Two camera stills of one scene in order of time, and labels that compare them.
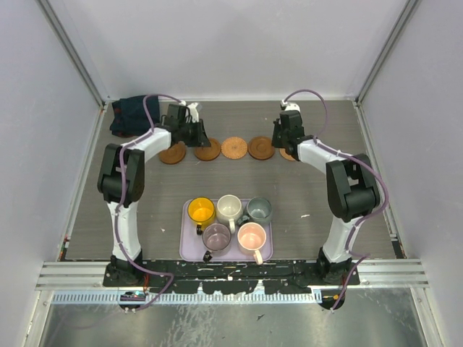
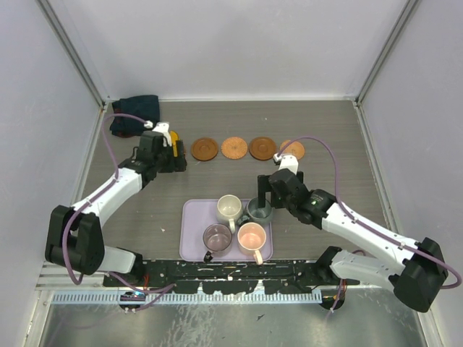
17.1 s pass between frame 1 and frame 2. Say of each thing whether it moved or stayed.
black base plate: stayed
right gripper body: moved
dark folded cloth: stayed
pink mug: stayed
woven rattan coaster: stayed
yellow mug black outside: moved
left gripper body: moved
